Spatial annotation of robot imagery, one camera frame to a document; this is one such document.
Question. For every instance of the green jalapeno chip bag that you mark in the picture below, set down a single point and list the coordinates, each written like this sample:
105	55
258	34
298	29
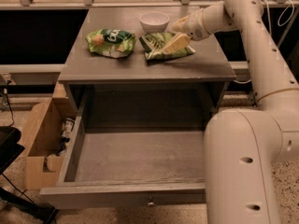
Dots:
153	46

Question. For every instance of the open cardboard box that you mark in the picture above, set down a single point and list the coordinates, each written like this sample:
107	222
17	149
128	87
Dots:
42	138

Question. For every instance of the open grey top drawer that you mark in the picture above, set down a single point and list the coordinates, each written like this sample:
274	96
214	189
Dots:
129	146

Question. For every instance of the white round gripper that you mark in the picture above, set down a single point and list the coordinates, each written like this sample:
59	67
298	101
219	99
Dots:
193	24

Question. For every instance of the white ceramic bowl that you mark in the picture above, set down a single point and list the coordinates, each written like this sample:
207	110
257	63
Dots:
154	22

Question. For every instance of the black stand with cables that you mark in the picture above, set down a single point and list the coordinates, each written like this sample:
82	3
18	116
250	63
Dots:
22	99

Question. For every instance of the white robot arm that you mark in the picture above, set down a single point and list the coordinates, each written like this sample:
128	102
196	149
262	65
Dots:
240	145

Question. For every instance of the green chip bag dark logo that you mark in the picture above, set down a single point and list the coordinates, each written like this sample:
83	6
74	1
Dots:
112	43

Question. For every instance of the white bottle in box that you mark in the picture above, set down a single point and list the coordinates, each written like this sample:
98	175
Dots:
67	128

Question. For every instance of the grey wooden cabinet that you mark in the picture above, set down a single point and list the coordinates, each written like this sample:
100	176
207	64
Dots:
208	64

